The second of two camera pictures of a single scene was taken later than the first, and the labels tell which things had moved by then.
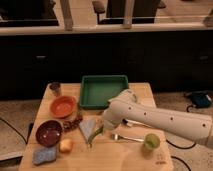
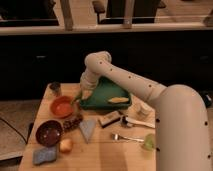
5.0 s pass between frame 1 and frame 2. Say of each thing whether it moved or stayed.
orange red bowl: stayed
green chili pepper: moved
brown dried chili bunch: stayed
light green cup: stayed
